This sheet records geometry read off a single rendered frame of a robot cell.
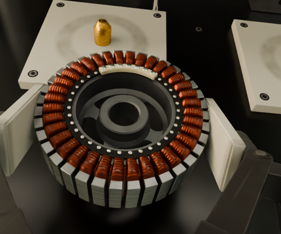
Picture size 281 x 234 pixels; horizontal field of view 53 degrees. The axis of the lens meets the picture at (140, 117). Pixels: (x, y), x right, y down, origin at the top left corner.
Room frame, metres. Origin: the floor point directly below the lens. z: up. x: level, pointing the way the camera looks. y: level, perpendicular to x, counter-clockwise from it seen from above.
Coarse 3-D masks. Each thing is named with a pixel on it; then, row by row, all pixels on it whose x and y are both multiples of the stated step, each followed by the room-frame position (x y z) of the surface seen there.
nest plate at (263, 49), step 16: (240, 32) 0.32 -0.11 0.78; (256, 32) 0.32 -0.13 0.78; (272, 32) 0.33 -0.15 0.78; (240, 48) 0.29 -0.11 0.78; (256, 48) 0.29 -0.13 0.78; (272, 48) 0.30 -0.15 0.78; (240, 64) 0.27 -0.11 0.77; (256, 64) 0.26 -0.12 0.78; (272, 64) 0.27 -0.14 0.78; (256, 80) 0.23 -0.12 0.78; (272, 80) 0.24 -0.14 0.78; (256, 96) 0.21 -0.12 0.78; (272, 96) 0.21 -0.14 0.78; (272, 112) 0.20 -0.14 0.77
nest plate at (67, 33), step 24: (48, 24) 0.28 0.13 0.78; (72, 24) 0.28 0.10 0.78; (120, 24) 0.30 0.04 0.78; (144, 24) 0.31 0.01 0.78; (48, 48) 0.24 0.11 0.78; (72, 48) 0.24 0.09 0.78; (96, 48) 0.25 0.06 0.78; (120, 48) 0.25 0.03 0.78; (144, 48) 0.26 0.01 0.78; (24, 72) 0.19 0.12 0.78; (48, 72) 0.20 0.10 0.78
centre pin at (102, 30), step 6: (96, 24) 0.26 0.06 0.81; (102, 24) 0.26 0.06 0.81; (108, 24) 0.26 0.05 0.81; (96, 30) 0.25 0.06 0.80; (102, 30) 0.25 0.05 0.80; (108, 30) 0.26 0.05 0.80; (96, 36) 0.25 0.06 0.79; (102, 36) 0.25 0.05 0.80; (108, 36) 0.26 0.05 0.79; (96, 42) 0.25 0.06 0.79; (102, 42) 0.25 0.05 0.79; (108, 42) 0.26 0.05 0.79
